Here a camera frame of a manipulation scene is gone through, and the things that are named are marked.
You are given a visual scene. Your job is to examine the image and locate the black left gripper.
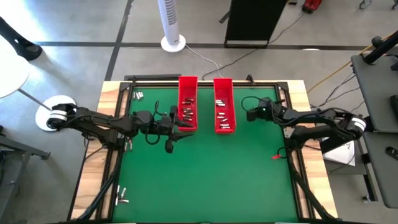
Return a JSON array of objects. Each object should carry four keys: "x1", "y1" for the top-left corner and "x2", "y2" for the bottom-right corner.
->
[{"x1": 152, "y1": 105, "x2": 195, "y2": 154}]

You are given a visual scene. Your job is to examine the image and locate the red plastic bin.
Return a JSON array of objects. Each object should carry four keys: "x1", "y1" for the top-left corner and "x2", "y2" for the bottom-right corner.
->
[
  {"x1": 177, "y1": 75, "x2": 199, "y2": 132},
  {"x1": 213, "y1": 77, "x2": 237, "y2": 134}
]

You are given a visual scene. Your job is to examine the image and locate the green table mat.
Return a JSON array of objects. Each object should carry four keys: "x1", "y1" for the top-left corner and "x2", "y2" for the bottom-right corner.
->
[{"x1": 113, "y1": 86, "x2": 299, "y2": 223}]

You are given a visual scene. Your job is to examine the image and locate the white cardboard box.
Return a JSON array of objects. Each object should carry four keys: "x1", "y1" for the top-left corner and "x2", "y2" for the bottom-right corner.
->
[{"x1": 322, "y1": 136, "x2": 356, "y2": 167}]

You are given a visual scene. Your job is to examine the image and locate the black partition panel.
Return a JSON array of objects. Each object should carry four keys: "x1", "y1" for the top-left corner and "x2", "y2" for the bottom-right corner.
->
[{"x1": 224, "y1": 0, "x2": 289, "y2": 49}]

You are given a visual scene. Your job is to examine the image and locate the white tower fan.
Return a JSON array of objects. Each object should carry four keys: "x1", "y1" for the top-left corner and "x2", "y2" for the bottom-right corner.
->
[{"x1": 157, "y1": 0, "x2": 187, "y2": 53}]

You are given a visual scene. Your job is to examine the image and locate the grey standing desk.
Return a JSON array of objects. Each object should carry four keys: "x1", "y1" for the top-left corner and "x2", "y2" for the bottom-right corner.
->
[{"x1": 320, "y1": 46, "x2": 398, "y2": 210}]

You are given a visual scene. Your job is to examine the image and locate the red floor machine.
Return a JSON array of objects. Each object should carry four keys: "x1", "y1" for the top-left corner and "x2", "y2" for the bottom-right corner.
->
[{"x1": 301, "y1": 0, "x2": 323, "y2": 14}]

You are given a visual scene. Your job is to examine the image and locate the black remote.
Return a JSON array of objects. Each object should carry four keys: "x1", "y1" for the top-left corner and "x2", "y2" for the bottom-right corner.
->
[{"x1": 384, "y1": 146, "x2": 398, "y2": 160}]

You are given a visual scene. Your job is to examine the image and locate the black monitor pole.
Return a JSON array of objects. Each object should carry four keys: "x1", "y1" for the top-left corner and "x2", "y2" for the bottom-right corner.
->
[{"x1": 362, "y1": 29, "x2": 398, "y2": 65}]

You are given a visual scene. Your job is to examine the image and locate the grey metal table leg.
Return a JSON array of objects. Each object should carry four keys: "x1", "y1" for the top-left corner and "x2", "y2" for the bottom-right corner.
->
[{"x1": 0, "y1": 135, "x2": 51, "y2": 218}]

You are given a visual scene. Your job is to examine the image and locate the black curved stand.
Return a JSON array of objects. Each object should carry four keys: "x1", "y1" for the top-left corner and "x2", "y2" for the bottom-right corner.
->
[{"x1": 0, "y1": 16, "x2": 44, "y2": 62}]

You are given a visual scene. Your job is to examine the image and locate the black aluminium table frame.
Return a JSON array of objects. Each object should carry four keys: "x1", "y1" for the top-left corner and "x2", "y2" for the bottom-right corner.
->
[{"x1": 67, "y1": 73, "x2": 340, "y2": 224}]

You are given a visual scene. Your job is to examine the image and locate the white round pedestal table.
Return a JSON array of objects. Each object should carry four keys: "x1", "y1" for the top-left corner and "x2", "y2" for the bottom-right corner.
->
[{"x1": 0, "y1": 40, "x2": 78, "y2": 132}]

